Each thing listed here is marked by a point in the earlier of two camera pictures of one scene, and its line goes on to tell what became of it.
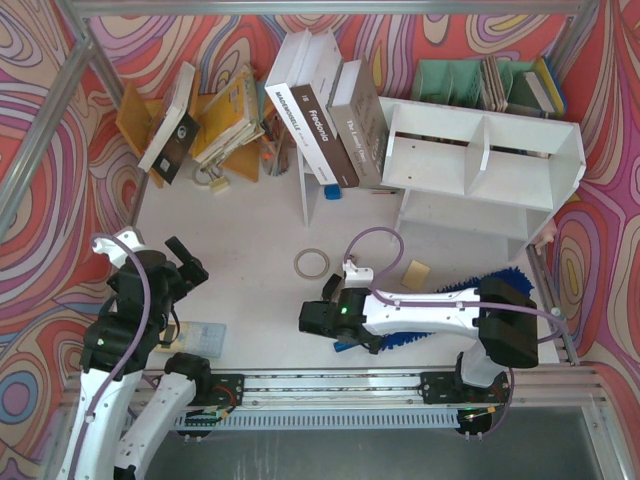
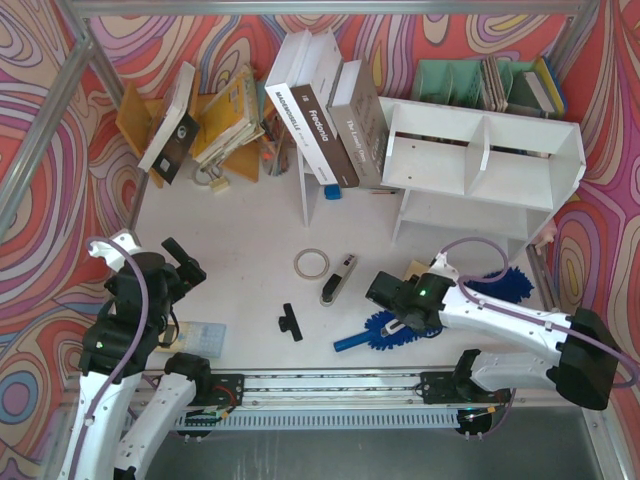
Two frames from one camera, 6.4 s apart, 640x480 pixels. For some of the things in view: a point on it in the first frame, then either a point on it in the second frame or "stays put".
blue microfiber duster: (514, 278) stays put
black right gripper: (310, 318) → (382, 290)
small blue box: (332, 192) stays put
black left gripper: (181, 270) stays put
